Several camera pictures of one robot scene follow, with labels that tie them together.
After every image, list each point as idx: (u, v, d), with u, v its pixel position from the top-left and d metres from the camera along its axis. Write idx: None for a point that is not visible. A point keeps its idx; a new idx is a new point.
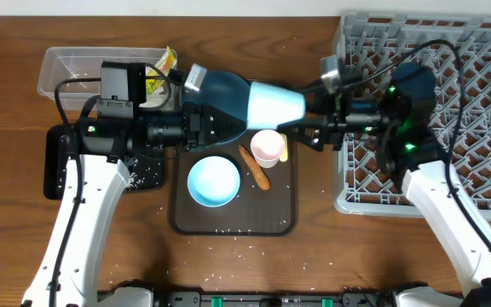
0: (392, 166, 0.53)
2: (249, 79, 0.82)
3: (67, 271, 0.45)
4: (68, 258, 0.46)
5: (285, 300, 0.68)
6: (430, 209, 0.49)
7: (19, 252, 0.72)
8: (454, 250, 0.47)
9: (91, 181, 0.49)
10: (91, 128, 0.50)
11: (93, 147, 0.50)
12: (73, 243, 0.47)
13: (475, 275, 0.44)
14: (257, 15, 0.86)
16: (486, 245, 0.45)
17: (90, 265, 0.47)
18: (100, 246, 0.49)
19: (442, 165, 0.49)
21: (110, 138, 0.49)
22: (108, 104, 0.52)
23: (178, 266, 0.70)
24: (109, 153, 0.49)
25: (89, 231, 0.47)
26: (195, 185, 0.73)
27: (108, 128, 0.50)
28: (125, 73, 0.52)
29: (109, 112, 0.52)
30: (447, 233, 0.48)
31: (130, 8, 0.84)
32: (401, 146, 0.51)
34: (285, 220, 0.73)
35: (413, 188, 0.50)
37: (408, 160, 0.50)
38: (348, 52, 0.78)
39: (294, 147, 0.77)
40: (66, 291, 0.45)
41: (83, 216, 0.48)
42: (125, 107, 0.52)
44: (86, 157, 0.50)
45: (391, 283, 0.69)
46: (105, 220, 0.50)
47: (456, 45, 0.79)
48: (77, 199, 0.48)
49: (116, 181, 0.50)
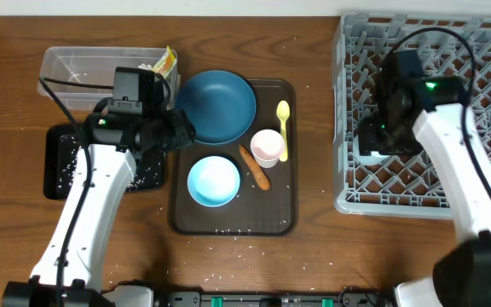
0: (408, 102, 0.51)
2: (249, 79, 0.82)
3: (75, 248, 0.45)
4: (76, 238, 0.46)
5: (285, 300, 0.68)
6: (439, 153, 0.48)
7: (19, 252, 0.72)
8: (458, 197, 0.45)
9: (101, 167, 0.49)
10: (101, 120, 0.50)
11: (102, 138, 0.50)
12: (82, 223, 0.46)
13: (472, 223, 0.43)
14: (257, 15, 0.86)
16: (488, 194, 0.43)
17: (97, 246, 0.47)
18: (106, 228, 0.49)
19: (461, 107, 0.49)
21: (118, 131, 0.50)
22: (119, 104, 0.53)
23: (178, 266, 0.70)
24: (118, 142, 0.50)
25: (96, 211, 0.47)
26: (195, 185, 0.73)
27: (118, 122, 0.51)
28: (137, 77, 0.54)
29: (119, 110, 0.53)
30: (453, 179, 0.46)
31: (130, 8, 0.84)
32: (419, 85, 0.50)
34: (285, 220, 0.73)
35: (426, 134, 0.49)
37: (427, 101, 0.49)
38: (349, 51, 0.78)
39: (294, 147, 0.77)
40: (72, 268, 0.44)
41: (93, 198, 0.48)
42: (135, 107, 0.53)
44: (95, 147, 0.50)
45: (392, 283, 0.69)
46: (112, 205, 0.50)
47: (456, 44, 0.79)
48: (87, 182, 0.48)
49: (125, 167, 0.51)
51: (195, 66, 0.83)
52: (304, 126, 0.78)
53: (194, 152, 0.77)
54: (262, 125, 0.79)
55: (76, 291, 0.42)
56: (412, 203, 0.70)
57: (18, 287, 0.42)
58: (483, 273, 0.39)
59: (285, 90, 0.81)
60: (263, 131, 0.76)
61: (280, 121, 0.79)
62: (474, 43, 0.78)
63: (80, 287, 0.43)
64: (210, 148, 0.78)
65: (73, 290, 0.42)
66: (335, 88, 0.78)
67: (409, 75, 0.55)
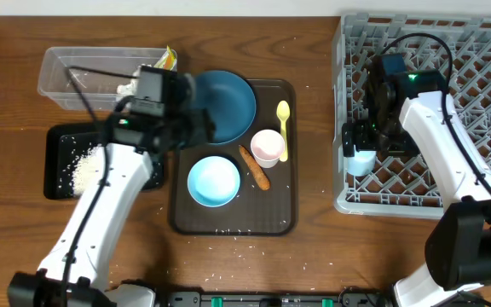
0: (393, 95, 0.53)
2: (249, 79, 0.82)
3: (84, 246, 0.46)
4: (86, 236, 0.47)
5: (285, 300, 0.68)
6: (421, 132, 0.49)
7: (20, 251, 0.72)
8: (441, 170, 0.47)
9: (117, 167, 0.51)
10: (123, 121, 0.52)
11: (123, 138, 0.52)
12: (93, 221, 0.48)
13: (456, 192, 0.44)
14: (256, 15, 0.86)
16: (469, 165, 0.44)
17: (106, 244, 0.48)
18: (118, 228, 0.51)
19: (441, 94, 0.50)
21: (139, 132, 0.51)
22: (140, 103, 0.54)
23: (178, 266, 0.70)
24: (138, 144, 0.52)
25: (109, 209, 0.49)
26: (195, 184, 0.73)
27: (139, 123, 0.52)
28: (160, 78, 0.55)
29: (139, 110, 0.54)
30: (436, 156, 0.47)
31: (130, 8, 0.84)
32: (402, 76, 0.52)
34: (285, 220, 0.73)
35: (409, 118, 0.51)
37: (410, 89, 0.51)
38: (349, 51, 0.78)
39: (294, 147, 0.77)
40: (81, 263, 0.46)
41: (107, 197, 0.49)
42: (156, 107, 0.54)
44: (115, 147, 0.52)
45: (392, 283, 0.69)
46: (125, 205, 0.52)
47: (456, 44, 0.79)
48: (103, 182, 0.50)
49: (141, 170, 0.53)
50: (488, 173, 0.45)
51: (195, 65, 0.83)
52: (304, 126, 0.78)
53: (193, 152, 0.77)
54: (262, 125, 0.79)
55: (80, 289, 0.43)
56: (412, 203, 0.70)
57: (25, 279, 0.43)
58: (469, 237, 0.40)
59: (285, 90, 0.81)
60: (262, 132, 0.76)
61: (280, 121, 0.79)
62: (473, 43, 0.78)
63: (84, 286, 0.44)
64: (210, 148, 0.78)
65: (77, 288, 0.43)
66: (334, 89, 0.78)
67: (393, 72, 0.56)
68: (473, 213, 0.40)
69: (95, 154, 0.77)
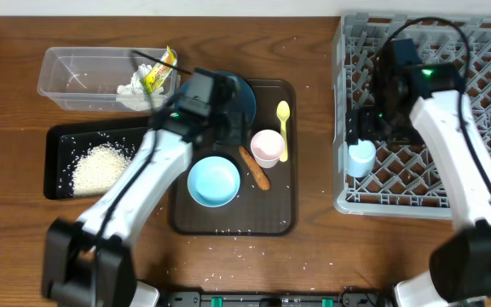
0: (405, 89, 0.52)
2: (249, 79, 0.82)
3: (123, 208, 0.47)
4: (126, 199, 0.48)
5: (285, 300, 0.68)
6: (436, 141, 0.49)
7: (20, 251, 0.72)
8: (454, 185, 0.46)
9: (163, 149, 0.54)
10: (173, 114, 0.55)
11: (171, 128, 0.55)
12: (133, 189, 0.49)
13: (469, 211, 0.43)
14: (257, 15, 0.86)
16: (484, 183, 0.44)
17: (141, 215, 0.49)
18: (149, 208, 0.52)
19: (457, 95, 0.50)
21: (184, 128, 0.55)
22: (190, 101, 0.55)
23: (178, 266, 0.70)
24: (184, 135, 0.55)
25: (150, 183, 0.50)
26: (196, 185, 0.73)
27: (187, 118, 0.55)
28: (211, 82, 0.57)
29: (187, 108, 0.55)
30: (450, 169, 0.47)
31: (130, 8, 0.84)
32: (418, 72, 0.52)
34: (285, 220, 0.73)
35: (424, 121, 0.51)
37: (423, 86, 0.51)
38: (348, 52, 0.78)
39: (294, 147, 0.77)
40: (118, 223, 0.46)
41: (149, 172, 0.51)
42: (203, 108, 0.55)
44: (165, 134, 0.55)
45: (391, 283, 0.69)
46: (158, 189, 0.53)
47: (456, 44, 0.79)
48: (148, 159, 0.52)
49: (181, 159, 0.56)
50: None
51: (195, 66, 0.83)
52: (304, 126, 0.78)
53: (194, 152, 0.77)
54: (262, 125, 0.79)
55: (115, 244, 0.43)
56: (412, 203, 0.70)
57: (64, 225, 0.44)
58: (479, 265, 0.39)
59: (284, 90, 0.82)
60: (265, 131, 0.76)
61: (280, 121, 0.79)
62: (474, 43, 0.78)
63: (118, 242, 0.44)
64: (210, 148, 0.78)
65: (112, 242, 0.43)
66: (336, 87, 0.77)
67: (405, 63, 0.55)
68: (485, 241, 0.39)
69: (95, 154, 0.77)
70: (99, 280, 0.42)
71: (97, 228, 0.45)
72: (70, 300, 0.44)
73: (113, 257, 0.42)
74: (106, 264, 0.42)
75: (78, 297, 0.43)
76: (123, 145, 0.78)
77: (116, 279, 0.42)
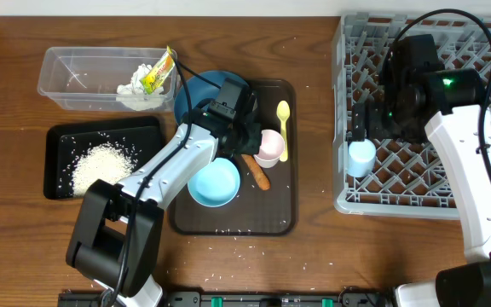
0: (422, 99, 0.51)
2: (249, 79, 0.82)
3: (158, 179, 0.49)
4: (161, 172, 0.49)
5: (285, 300, 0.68)
6: (452, 161, 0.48)
7: (20, 251, 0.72)
8: (470, 211, 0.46)
9: (193, 137, 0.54)
10: (205, 113, 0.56)
11: (203, 125, 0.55)
12: (167, 165, 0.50)
13: (483, 244, 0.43)
14: (256, 15, 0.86)
16: None
17: (171, 192, 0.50)
18: (179, 187, 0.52)
19: (479, 110, 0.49)
21: (212, 127, 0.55)
22: (219, 107, 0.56)
23: (179, 266, 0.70)
24: (214, 132, 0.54)
25: (181, 165, 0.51)
26: (196, 185, 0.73)
27: (216, 116, 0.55)
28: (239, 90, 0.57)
29: (216, 112, 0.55)
30: (466, 193, 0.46)
31: (130, 8, 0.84)
32: (438, 80, 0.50)
34: (285, 220, 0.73)
35: (440, 136, 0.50)
37: (441, 99, 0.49)
38: (348, 51, 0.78)
39: (294, 147, 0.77)
40: (153, 191, 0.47)
41: (181, 154, 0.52)
42: (229, 113, 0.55)
44: (197, 129, 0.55)
45: (391, 283, 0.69)
46: (188, 172, 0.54)
47: (456, 44, 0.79)
48: (181, 142, 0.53)
49: (209, 152, 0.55)
50: None
51: (194, 65, 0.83)
52: (304, 126, 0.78)
53: None
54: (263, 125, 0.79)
55: (148, 207, 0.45)
56: (412, 203, 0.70)
57: (103, 186, 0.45)
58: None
59: (284, 90, 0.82)
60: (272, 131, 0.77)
61: (280, 122, 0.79)
62: (474, 43, 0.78)
63: (152, 206, 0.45)
64: None
65: (146, 206, 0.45)
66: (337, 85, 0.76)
67: (424, 66, 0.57)
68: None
69: (95, 154, 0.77)
70: (130, 241, 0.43)
71: (133, 193, 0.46)
72: (95, 263, 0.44)
73: (147, 218, 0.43)
74: (140, 226, 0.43)
75: (103, 260, 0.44)
76: (123, 145, 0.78)
77: (147, 241, 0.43)
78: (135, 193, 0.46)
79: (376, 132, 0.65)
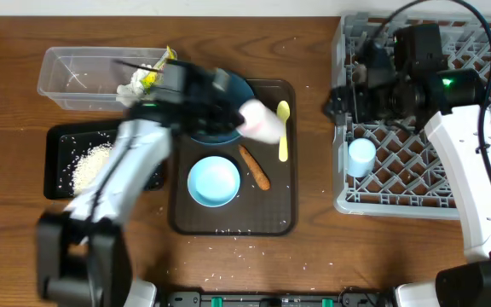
0: (421, 99, 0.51)
2: (249, 79, 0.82)
3: (108, 192, 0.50)
4: (112, 183, 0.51)
5: (285, 300, 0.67)
6: (451, 161, 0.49)
7: (20, 251, 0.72)
8: (469, 211, 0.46)
9: (141, 136, 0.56)
10: (146, 105, 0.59)
11: (148, 118, 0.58)
12: (114, 173, 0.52)
13: (483, 244, 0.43)
14: (257, 15, 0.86)
16: None
17: (127, 198, 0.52)
18: (135, 189, 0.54)
19: (479, 108, 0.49)
21: (160, 113, 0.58)
22: (162, 92, 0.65)
23: (179, 266, 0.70)
24: (158, 121, 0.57)
25: (132, 167, 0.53)
26: (196, 185, 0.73)
27: (160, 102, 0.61)
28: (179, 72, 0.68)
29: (159, 94, 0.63)
30: (465, 192, 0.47)
31: (130, 8, 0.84)
32: (438, 80, 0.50)
34: (285, 220, 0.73)
35: (440, 136, 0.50)
37: (441, 99, 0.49)
38: (348, 51, 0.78)
39: (294, 147, 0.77)
40: (104, 206, 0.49)
41: (129, 157, 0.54)
42: (171, 94, 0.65)
44: (142, 123, 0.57)
45: (391, 283, 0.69)
46: (143, 173, 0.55)
47: (456, 45, 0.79)
48: (128, 145, 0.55)
49: (159, 146, 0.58)
50: None
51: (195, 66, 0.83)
52: (304, 126, 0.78)
53: (194, 153, 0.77)
54: None
55: (106, 226, 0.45)
56: (412, 203, 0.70)
57: (51, 218, 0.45)
58: (490, 296, 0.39)
59: (285, 90, 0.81)
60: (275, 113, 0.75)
61: (281, 121, 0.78)
62: (474, 43, 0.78)
63: (108, 223, 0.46)
64: (210, 149, 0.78)
65: (103, 225, 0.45)
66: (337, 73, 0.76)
67: (426, 58, 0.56)
68: None
69: (95, 154, 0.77)
70: (94, 264, 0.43)
71: (85, 214, 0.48)
72: (69, 292, 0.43)
73: (106, 238, 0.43)
74: (99, 247, 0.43)
75: (77, 286, 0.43)
76: None
77: (111, 259, 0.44)
78: (87, 213, 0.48)
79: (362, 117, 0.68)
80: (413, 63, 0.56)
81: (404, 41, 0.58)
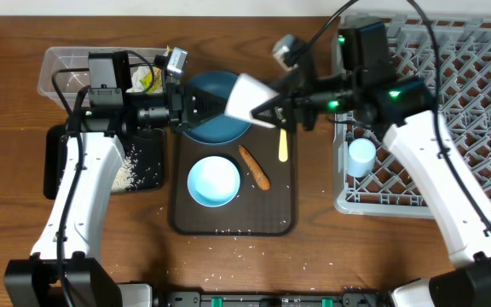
0: (373, 114, 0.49)
2: (249, 79, 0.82)
3: (72, 223, 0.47)
4: (73, 214, 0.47)
5: (285, 300, 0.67)
6: (418, 171, 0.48)
7: (18, 251, 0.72)
8: (444, 217, 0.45)
9: (91, 152, 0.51)
10: (88, 112, 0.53)
11: (93, 127, 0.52)
12: (72, 202, 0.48)
13: (464, 248, 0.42)
14: (256, 15, 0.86)
16: (476, 213, 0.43)
17: (94, 223, 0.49)
18: (102, 206, 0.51)
19: (432, 115, 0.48)
21: (105, 120, 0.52)
22: (99, 92, 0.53)
23: (178, 266, 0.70)
24: (106, 130, 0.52)
25: (91, 190, 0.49)
26: (195, 184, 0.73)
27: (104, 111, 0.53)
28: (111, 63, 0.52)
29: (100, 98, 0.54)
30: (437, 199, 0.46)
31: (131, 8, 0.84)
32: (384, 93, 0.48)
34: (285, 220, 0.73)
35: (400, 147, 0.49)
37: (394, 114, 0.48)
38: None
39: (294, 147, 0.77)
40: (72, 241, 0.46)
41: (83, 179, 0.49)
42: (114, 94, 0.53)
44: (88, 136, 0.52)
45: (391, 282, 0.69)
46: (104, 191, 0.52)
47: (456, 45, 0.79)
48: (79, 165, 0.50)
49: (115, 155, 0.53)
50: None
51: (195, 66, 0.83)
52: None
53: (193, 153, 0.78)
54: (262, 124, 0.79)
55: (77, 262, 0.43)
56: (412, 203, 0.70)
57: (19, 265, 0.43)
58: (485, 298, 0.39)
59: None
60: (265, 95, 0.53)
61: None
62: (473, 43, 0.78)
63: (80, 258, 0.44)
64: (210, 149, 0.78)
65: (73, 261, 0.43)
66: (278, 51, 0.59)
67: (376, 64, 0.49)
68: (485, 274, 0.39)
69: None
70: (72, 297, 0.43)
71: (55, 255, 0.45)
72: None
73: (78, 275, 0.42)
74: (75, 283, 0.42)
75: None
76: None
77: (89, 293, 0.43)
78: (56, 253, 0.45)
79: (310, 124, 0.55)
80: (362, 70, 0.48)
81: (350, 40, 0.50)
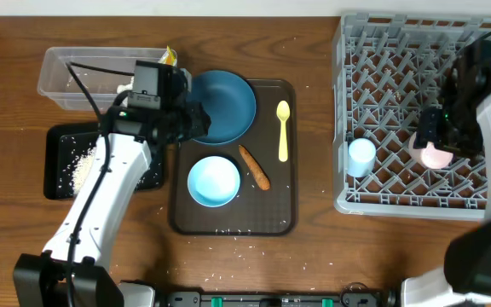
0: (481, 81, 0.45)
2: (249, 79, 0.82)
3: (88, 227, 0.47)
4: (90, 217, 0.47)
5: (285, 300, 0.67)
6: None
7: (19, 251, 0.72)
8: None
9: (118, 155, 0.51)
10: (122, 112, 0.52)
11: (124, 129, 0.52)
12: (94, 205, 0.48)
13: None
14: (256, 15, 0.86)
16: None
17: (108, 228, 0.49)
18: (119, 211, 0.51)
19: None
21: (137, 123, 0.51)
22: (138, 96, 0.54)
23: (179, 266, 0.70)
24: (137, 134, 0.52)
25: (112, 195, 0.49)
26: (195, 184, 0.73)
27: (140, 114, 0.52)
28: (156, 72, 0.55)
29: (137, 102, 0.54)
30: None
31: (130, 8, 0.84)
32: None
34: (285, 220, 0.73)
35: None
37: None
38: (349, 52, 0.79)
39: (294, 147, 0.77)
40: (84, 246, 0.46)
41: (107, 183, 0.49)
42: (153, 101, 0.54)
44: (118, 137, 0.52)
45: (391, 283, 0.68)
46: (124, 196, 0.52)
47: (456, 45, 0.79)
48: (104, 167, 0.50)
49: (140, 162, 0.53)
50: None
51: (195, 66, 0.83)
52: (304, 126, 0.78)
53: (194, 152, 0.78)
54: (264, 124, 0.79)
55: (86, 267, 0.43)
56: (412, 203, 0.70)
57: (30, 260, 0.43)
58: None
59: (284, 90, 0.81)
60: None
61: (280, 121, 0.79)
62: None
63: (89, 264, 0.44)
64: (210, 149, 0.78)
65: (83, 265, 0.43)
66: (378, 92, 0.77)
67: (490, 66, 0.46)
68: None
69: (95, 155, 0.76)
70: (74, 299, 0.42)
71: (65, 257, 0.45)
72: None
73: (86, 282, 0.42)
74: (81, 287, 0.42)
75: None
76: None
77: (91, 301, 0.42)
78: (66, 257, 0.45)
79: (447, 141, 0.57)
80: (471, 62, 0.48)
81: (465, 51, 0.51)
